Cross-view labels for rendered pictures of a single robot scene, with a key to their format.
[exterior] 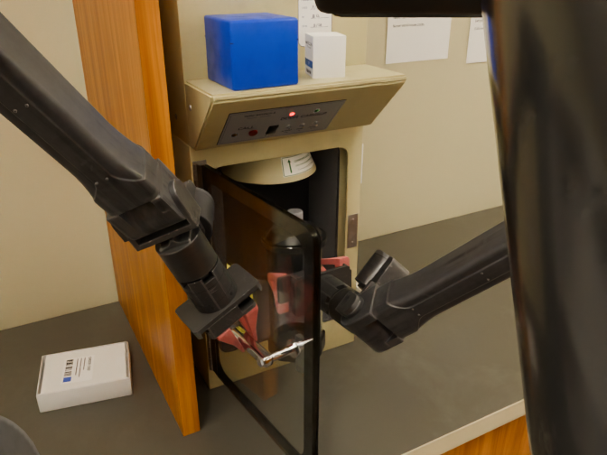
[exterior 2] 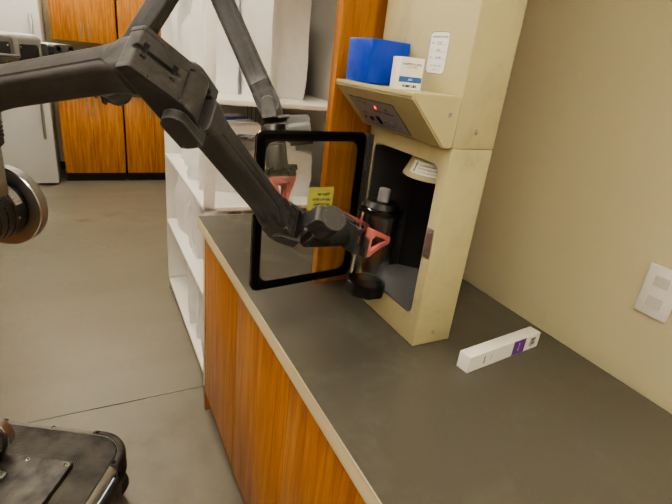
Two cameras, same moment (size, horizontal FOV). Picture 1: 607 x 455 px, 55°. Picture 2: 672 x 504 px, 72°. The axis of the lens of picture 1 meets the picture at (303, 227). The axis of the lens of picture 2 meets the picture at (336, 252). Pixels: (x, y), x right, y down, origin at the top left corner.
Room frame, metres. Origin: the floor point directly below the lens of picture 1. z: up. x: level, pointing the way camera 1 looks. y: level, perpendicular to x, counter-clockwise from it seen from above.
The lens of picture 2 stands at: (0.79, -1.05, 1.55)
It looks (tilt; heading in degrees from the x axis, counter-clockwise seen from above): 22 degrees down; 89
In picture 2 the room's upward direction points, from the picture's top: 7 degrees clockwise
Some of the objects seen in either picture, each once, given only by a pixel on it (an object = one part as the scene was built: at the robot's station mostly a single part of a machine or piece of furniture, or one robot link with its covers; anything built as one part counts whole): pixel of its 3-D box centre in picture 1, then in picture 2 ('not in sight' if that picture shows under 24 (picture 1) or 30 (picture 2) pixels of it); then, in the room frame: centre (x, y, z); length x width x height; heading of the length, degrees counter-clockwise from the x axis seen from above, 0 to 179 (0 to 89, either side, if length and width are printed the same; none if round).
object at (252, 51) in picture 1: (251, 50); (377, 62); (0.85, 0.07, 1.56); 0.10 x 0.10 x 0.09; 28
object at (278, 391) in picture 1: (254, 317); (308, 211); (0.73, 0.07, 1.19); 0.30 x 0.01 x 0.40; 35
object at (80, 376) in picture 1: (86, 375); not in sight; (0.88, 0.41, 0.96); 0.16 x 0.12 x 0.04; 107
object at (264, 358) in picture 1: (263, 342); not in sight; (0.65, 0.05, 1.20); 0.10 x 0.05 x 0.03; 35
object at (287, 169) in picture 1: (268, 153); (440, 165); (1.04, 0.06, 1.34); 0.18 x 0.18 x 0.05
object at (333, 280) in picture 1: (331, 294); (337, 233); (0.81, -0.04, 1.18); 0.10 x 0.07 x 0.07; 121
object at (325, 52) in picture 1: (324, 54); (406, 73); (0.91, -0.03, 1.54); 0.05 x 0.05 x 0.06; 13
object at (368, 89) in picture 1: (298, 110); (388, 110); (0.89, 0.01, 1.46); 0.32 x 0.11 x 0.10; 118
